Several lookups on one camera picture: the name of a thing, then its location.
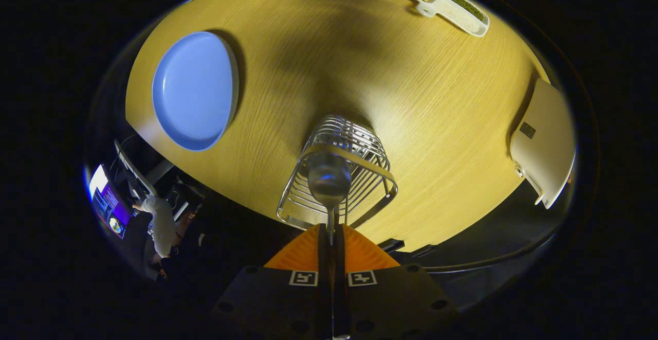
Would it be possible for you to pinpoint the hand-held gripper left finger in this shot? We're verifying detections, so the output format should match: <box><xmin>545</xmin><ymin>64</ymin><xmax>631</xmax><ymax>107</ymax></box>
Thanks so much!
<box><xmin>211</xmin><ymin>224</ymin><xmax>330</xmax><ymax>340</ymax></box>

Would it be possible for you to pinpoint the white divided dish of beans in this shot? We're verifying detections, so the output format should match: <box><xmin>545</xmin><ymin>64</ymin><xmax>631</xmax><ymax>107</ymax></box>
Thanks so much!
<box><xmin>378</xmin><ymin>0</ymin><xmax>490</xmax><ymax>38</ymax></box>

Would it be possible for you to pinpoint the computer monitor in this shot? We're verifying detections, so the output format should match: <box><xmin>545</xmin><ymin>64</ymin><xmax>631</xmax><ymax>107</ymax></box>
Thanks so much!
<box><xmin>86</xmin><ymin>164</ymin><xmax>132</xmax><ymax>238</ymax></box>

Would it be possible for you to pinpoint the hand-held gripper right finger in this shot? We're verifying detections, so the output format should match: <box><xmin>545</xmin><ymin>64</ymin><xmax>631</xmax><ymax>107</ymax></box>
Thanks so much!
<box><xmin>336</xmin><ymin>224</ymin><xmax>461</xmax><ymax>340</ymax></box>

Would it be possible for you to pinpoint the white box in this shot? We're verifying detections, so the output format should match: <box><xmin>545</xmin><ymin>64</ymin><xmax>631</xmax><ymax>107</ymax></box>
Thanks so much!
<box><xmin>510</xmin><ymin>78</ymin><xmax>576</xmax><ymax>210</ymax></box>

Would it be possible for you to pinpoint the metal spoon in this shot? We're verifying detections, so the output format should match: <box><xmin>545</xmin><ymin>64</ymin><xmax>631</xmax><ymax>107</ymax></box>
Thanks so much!
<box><xmin>307</xmin><ymin>151</ymin><xmax>353</xmax><ymax>279</ymax></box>

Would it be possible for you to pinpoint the grey metal frame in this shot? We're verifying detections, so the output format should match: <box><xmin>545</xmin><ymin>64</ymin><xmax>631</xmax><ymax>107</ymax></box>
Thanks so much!
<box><xmin>113</xmin><ymin>139</ymin><xmax>175</xmax><ymax>196</ymax></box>

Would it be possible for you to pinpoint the metal wire basket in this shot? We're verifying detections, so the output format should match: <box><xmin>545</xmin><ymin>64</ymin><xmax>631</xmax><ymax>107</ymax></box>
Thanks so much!
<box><xmin>276</xmin><ymin>115</ymin><xmax>398</xmax><ymax>230</ymax></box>

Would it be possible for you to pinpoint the blue plate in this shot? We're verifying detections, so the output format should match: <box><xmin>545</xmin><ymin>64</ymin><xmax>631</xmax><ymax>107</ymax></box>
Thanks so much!
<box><xmin>152</xmin><ymin>31</ymin><xmax>240</xmax><ymax>152</ymax></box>

